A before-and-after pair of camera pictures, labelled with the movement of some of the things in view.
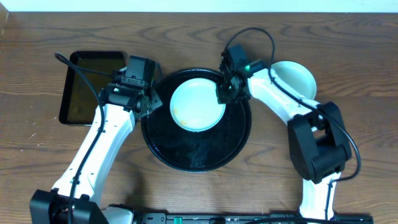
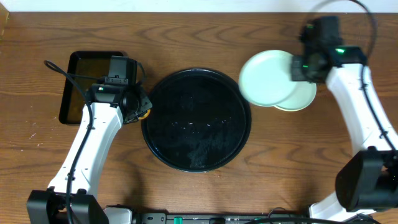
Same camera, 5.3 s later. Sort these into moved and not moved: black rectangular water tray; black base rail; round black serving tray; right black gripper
Moved: right black gripper
Not moved: black base rail; black rectangular water tray; round black serving tray
